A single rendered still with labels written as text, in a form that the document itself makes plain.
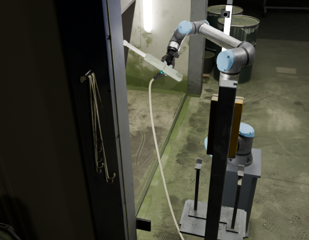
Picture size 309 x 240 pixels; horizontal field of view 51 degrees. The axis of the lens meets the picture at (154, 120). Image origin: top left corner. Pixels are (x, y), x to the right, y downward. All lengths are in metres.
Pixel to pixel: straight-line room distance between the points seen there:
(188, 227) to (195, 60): 2.92
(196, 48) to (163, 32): 0.47
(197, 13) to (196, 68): 0.70
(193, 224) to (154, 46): 3.03
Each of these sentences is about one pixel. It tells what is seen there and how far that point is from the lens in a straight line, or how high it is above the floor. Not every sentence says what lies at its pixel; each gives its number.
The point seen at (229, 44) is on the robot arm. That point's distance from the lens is 2.11.
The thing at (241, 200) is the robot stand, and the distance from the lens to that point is 2.52.
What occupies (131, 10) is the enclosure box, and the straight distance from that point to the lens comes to 2.64.
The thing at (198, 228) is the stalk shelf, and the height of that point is 0.79.
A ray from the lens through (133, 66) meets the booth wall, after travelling 4.60.
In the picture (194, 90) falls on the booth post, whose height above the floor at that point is 0.11.
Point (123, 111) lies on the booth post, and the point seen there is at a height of 1.36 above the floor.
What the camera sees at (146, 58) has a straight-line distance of 2.21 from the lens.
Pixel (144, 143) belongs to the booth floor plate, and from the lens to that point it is 3.56.
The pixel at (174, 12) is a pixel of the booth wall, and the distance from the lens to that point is 4.20.
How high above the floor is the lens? 2.14
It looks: 32 degrees down
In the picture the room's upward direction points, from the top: 1 degrees counter-clockwise
